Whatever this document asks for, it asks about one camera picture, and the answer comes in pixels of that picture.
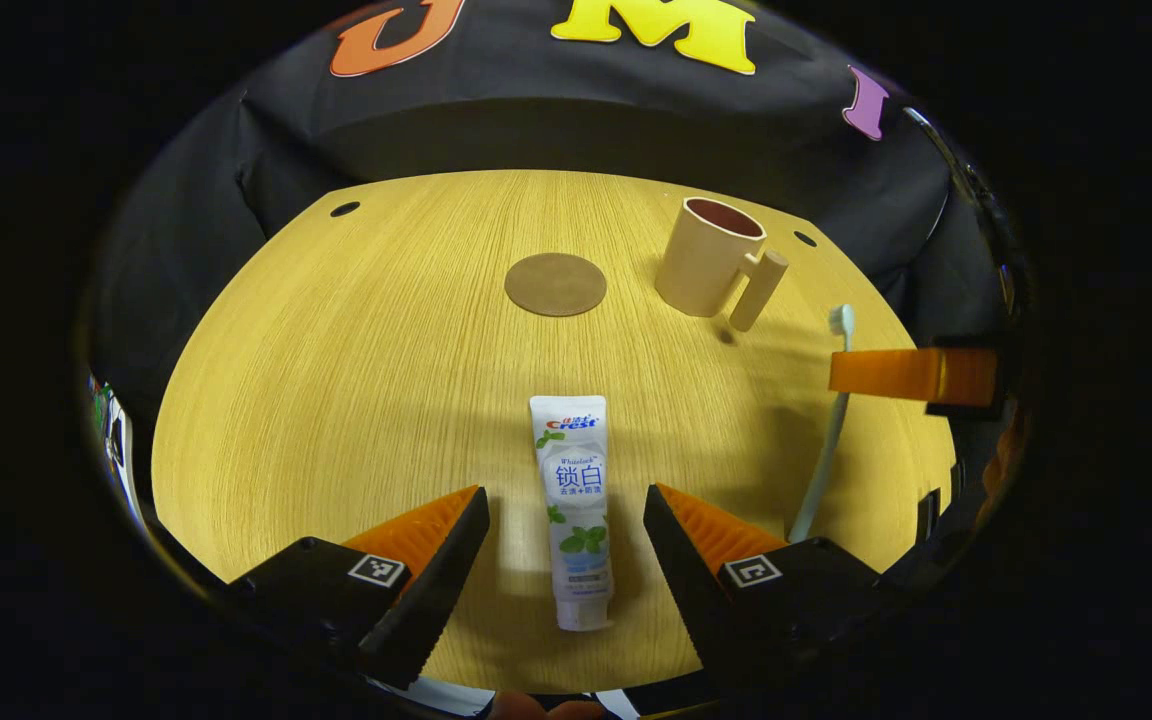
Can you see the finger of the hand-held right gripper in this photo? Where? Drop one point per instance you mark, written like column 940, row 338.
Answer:
column 886, row 372

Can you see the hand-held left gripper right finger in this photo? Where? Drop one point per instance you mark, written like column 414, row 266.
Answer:
column 686, row 580

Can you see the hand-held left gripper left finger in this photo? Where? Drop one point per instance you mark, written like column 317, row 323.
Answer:
column 441, row 580

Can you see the pale green toothbrush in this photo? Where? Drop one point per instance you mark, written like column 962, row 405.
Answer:
column 842, row 322

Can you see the white toothpaste tube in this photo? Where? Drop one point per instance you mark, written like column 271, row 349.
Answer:
column 571, row 480

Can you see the round brown coaster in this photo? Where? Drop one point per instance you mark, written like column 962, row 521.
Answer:
column 556, row 285

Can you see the black backdrop cloth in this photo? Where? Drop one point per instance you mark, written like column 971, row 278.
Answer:
column 536, row 120

